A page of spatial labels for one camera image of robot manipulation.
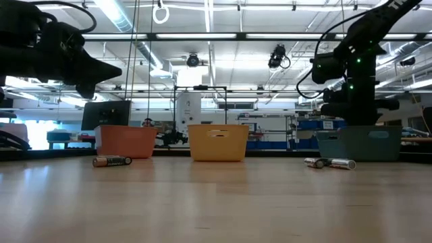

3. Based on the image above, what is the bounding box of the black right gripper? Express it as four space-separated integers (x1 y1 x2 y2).
320 47 401 128

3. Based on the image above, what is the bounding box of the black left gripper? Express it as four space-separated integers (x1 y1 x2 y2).
32 50 124 99

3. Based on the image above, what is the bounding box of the silver and black battery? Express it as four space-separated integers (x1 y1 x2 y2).
319 157 357 171

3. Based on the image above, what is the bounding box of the short silver battery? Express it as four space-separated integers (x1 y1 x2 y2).
304 157 325 169

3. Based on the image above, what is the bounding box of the copper and black Duracell battery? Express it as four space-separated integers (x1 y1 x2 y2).
92 155 133 168

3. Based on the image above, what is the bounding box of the blue plastic bin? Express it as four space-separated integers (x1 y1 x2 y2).
316 125 404 162

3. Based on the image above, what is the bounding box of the black monitor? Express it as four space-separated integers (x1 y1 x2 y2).
80 100 132 132

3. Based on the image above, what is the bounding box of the wooden workbench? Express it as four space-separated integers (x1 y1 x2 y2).
400 136 432 143

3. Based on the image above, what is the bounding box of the orange plastic bin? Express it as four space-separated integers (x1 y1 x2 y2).
94 124 159 159

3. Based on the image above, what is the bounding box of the teal box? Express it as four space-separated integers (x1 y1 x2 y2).
46 129 72 142

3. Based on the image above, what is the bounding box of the low bench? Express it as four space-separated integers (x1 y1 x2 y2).
47 140 97 151

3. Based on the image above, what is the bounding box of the blue bin shelving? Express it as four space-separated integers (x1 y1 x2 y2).
237 113 348 151

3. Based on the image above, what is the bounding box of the white cabinet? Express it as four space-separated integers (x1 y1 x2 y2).
175 92 203 134

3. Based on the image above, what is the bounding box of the small black background robot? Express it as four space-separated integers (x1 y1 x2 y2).
155 130 189 149

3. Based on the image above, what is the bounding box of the yellow plastic bin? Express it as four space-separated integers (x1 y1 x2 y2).
187 124 250 162

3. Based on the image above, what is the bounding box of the dark hanging cable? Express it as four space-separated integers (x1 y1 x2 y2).
124 0 138 101

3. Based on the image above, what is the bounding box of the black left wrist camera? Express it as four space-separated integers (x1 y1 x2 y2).
42 20 86 58

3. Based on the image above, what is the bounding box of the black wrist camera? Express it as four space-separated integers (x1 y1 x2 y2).
309 52 346 85
42 20 86 58

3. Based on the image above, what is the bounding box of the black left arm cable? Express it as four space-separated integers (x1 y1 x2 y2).
28 0 98 34

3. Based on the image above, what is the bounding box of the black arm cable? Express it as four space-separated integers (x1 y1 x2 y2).
296 9 372 100
28 0 98 34

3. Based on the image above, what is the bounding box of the silver ceiling duct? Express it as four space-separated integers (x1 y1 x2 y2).
93 0 165 70

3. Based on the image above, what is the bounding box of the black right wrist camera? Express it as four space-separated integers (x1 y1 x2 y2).
309 52 346 85

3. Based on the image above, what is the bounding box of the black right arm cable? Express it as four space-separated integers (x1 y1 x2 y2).
296 9 372 100

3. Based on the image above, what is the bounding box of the white hanging ring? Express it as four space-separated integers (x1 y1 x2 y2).
152 2 171 25

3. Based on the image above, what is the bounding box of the black table frame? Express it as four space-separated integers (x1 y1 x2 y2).
0 144 432 165

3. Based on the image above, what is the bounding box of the round black ceiling camera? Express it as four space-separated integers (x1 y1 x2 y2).
186 53 201 68

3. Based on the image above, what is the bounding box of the black metal frame stand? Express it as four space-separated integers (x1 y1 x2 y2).
172 84 228 149

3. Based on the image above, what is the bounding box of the black ribbed hose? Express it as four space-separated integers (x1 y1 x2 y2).
0 130 32 151

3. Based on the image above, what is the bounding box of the yellow hanging cord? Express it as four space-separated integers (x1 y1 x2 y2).
340 0 346 36

